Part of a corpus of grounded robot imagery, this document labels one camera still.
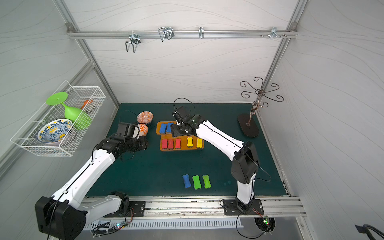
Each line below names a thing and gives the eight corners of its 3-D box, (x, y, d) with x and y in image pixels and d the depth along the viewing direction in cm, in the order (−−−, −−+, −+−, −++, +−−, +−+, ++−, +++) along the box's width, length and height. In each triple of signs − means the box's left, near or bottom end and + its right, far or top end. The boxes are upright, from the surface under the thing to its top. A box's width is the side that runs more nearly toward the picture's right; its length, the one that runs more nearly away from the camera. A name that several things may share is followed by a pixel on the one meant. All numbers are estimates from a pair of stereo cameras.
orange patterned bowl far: (137, 123, 109) (135, 120, 106) (140, 114, 115) (138, 111, 112) (152, 123, 109) (151, 120, 106) (154, 114, 115) (153, 111, 112)
